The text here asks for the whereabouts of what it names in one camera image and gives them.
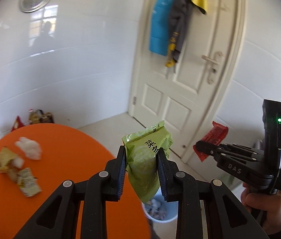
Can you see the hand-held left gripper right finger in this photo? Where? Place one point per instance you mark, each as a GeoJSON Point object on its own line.
{"type": "Point", "coordinates": [161, 176]}

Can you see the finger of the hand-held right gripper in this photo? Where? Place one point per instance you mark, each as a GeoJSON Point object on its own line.
{"type": "Point", "coordinates": [242, 149]}
{"type": "Point", "coordinates": [210, 150]}

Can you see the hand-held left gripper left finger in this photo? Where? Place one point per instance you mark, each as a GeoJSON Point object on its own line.
{"type": "Point", "coordinates": [121, 171]}

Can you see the red snack wrapper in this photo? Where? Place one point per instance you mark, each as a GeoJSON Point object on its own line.
{"type": "Point", "coordinates": [215, 135]}

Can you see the light green snack wrapper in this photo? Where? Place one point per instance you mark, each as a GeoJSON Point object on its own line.
{"type": "Point", "coordinates": [143, 159]}

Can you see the pale blue plastic bin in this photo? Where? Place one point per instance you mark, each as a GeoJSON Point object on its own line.
{"type": "Point", "coordinates": [170, 204]}

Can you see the crushed green white carton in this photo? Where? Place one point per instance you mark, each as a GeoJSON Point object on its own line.
{"type": "Point", "coordinates": [28, 183]}

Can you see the white tissue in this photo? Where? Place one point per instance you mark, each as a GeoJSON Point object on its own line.
{"type": "Point", "coordinates": [29, 147]}

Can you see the small white tissue ball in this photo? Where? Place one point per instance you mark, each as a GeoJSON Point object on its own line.
{"type": "Point", "coordinates": [19, 163]}

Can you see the yellow snack wrapper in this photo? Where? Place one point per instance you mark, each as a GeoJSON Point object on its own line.
{"type": "Point", "coordinates": [4, 158]}

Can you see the person's right hand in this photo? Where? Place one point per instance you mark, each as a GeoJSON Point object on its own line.
{"type": "Point", "coordinates": [275, 206]}

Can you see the orange round table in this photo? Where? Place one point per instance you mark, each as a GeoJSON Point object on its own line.
{"type": "Point", "coordinates": [68, 154]}

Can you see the white panel door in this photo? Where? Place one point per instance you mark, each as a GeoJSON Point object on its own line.
{"type": "Point", "coordinates": [200, 92]}

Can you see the dark patterned bag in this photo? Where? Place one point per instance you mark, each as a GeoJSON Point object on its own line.
{"type": "Point", "coordinates": [45, 117]}

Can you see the yellow cooking oil bottle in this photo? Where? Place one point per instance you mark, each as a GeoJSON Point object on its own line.
{"type": "Point", "coordinates": [33, 118]}

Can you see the red rice bag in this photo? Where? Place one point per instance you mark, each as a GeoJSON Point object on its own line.
{"type": "Point", "coordinates": [17, 124]}

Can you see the grey apron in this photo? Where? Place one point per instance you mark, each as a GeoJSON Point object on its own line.
{"type": "Point", "coordinates": [180, 29]}

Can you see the blue apron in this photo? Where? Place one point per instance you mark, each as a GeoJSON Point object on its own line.
{"type": "Point", "coordinates": [161, 25]}

